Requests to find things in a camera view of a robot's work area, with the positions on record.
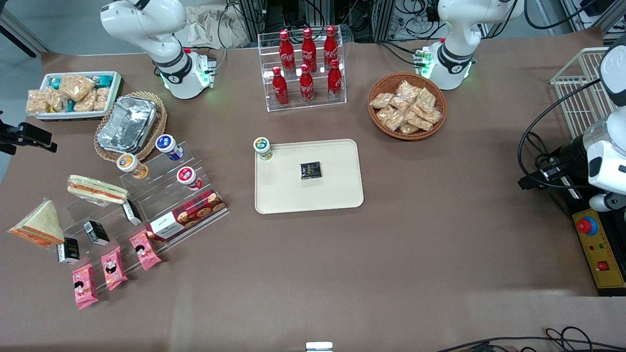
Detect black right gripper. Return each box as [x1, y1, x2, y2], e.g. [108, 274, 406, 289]
[0, 111, 58, 156]

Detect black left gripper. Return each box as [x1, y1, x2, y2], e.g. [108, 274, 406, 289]
[517, 134, 595, 191]

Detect sandwich red orange filling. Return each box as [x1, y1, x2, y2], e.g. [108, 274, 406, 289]
[67, 175, 129, 205]

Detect wrapped triangle sandwich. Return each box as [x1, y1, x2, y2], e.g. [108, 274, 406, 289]
[7, 199, 65, 247]

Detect beige plastic tray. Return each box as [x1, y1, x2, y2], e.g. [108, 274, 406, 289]
[254, 139, 364, 215]

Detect white rectangular bin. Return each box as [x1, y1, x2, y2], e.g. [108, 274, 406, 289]
[29, 71, 123, 121]

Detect aluminium foil container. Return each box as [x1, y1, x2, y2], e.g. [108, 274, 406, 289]
[97, 96, 158, 152]

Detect orange lid yogurt cup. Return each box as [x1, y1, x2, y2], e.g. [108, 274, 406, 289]
[116, 153, 149, 179]

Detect yellow black control box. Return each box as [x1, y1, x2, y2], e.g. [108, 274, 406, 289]
[558, 188, 626, 297]

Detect brown table cover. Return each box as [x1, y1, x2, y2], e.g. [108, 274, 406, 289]
[0, 27, 626, 352]

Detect oval wicker basket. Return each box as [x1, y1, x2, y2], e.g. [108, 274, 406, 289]
[94, 91, 168, 163]

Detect clear acrylic stepped stand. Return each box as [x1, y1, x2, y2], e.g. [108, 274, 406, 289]
[58, 141, 230, 294]

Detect blue lid yogurt cup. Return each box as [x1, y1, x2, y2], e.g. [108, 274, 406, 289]
[155, 134, 184, 161]

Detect pink snack packet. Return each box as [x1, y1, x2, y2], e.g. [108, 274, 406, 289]
[72, 263, 99, 310]
[101, 246, 129, 291]
[129, 230, 162, 271]

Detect red lid yogurt cup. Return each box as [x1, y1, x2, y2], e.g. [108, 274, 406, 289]
[177, 166, 203, 191]

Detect red plaid cookie box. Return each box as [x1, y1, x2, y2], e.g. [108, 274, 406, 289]
[147, 190, 226, 241]

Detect round wicker basket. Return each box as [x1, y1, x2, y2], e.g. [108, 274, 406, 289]
[368, 72, 447, 141]

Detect brown paper bag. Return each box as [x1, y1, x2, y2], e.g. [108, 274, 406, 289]
[187, 4, 251, 49]

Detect red cola bottle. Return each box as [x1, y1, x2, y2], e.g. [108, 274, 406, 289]
[301, 27, 317, 66]
[272, 66, 290, 107]
[323, 25, 339, 63]
[299, 64, 315, 103]
[279, 29, 296, 74]
[327, 59, 343, 101]

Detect green lid yogurt cup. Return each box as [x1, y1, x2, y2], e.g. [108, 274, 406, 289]
[253, 137, 273, 161]

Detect clear acrylic bottle rack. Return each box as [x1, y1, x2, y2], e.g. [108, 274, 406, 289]
[258, 29, 347, 113]

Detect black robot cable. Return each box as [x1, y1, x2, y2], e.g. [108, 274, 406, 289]
[517, 78, 603, 191]

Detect white wire basket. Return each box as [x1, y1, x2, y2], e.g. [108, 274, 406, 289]
[550, 47, 618, 140]

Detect black floor cables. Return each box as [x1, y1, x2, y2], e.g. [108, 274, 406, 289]
[435, 327, 626, 352]

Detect aluminium frame rack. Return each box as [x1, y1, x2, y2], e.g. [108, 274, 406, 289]
[238, 0, 392, 42]

